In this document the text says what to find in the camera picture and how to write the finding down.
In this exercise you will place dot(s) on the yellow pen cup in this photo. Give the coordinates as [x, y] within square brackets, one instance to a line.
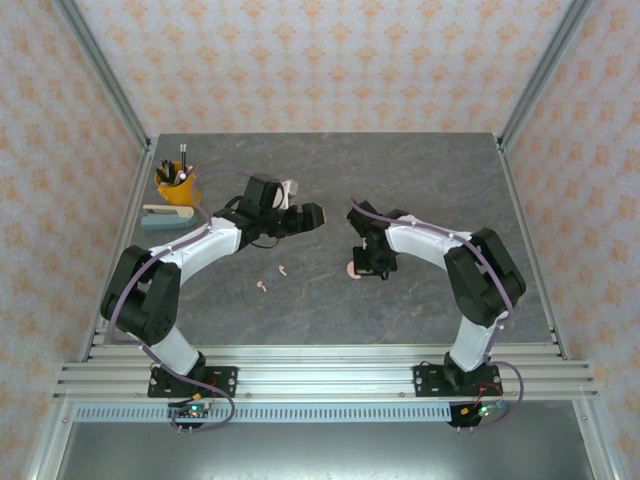
[180, 192]

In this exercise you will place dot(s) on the aluminium upright frame post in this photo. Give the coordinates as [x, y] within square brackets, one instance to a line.
[100, 70]
[542, 70]

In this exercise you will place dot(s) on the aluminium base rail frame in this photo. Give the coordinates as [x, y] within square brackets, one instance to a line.
[320, 370]

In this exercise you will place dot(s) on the pink round charging case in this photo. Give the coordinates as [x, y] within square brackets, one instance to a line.
[350, 273]

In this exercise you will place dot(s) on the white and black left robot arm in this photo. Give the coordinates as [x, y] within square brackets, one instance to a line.
[200, 250]

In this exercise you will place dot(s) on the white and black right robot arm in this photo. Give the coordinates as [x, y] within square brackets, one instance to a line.
[420, 242]

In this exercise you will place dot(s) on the teal and beige stapler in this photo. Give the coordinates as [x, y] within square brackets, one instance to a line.
[165, 220]

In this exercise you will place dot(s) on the grey metal lower panel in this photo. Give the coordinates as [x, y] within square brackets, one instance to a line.
[320, 450]

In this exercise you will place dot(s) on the tall black pen silver tip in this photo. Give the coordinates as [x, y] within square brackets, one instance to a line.
[186, 155]
[182, 155]

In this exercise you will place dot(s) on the black marker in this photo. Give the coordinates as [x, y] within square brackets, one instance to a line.
[165, 170]

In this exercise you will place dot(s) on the pen with white tip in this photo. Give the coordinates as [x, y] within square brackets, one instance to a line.
[183, 175]

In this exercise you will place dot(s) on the aluminium table side rail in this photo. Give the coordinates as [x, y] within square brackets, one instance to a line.
[525, 220]
[126, 225]

